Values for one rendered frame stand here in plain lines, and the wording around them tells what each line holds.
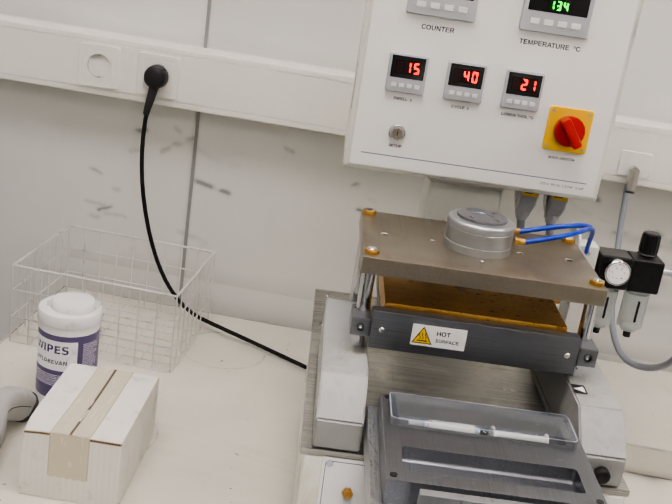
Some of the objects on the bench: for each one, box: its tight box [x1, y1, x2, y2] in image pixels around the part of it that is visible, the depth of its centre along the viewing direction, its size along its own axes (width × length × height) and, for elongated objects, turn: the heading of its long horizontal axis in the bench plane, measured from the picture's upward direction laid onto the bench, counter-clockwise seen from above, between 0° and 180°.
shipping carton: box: [18, 363, 159, 504], centre depth 126 cm, size 19×13×9 cm
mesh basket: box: [9, 225, 216, 373], centre depth 163 cm, size 22×26×13 cm
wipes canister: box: [35, 291, 103, 401], centre depth 140 cm, size 9×9×15 cm
